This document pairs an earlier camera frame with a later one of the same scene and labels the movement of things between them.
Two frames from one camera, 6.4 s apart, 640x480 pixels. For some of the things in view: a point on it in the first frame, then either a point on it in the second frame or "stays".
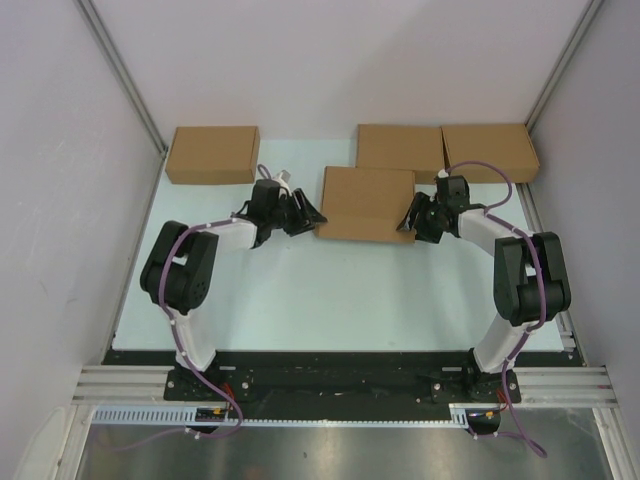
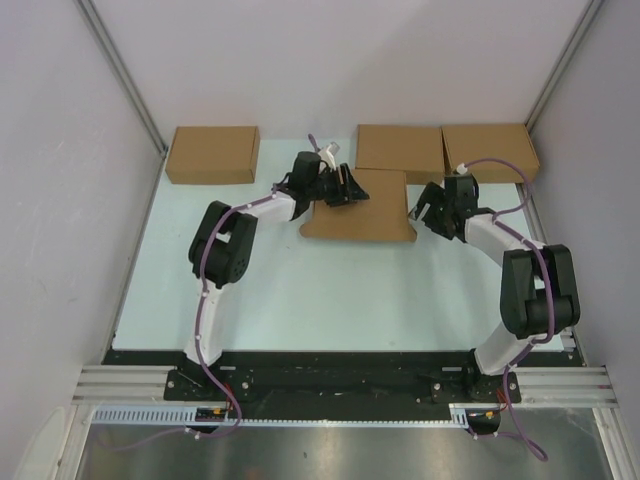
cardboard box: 366,203 stays
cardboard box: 402,147 stays
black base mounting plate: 345,378 stays
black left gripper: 307,212 → 353,192
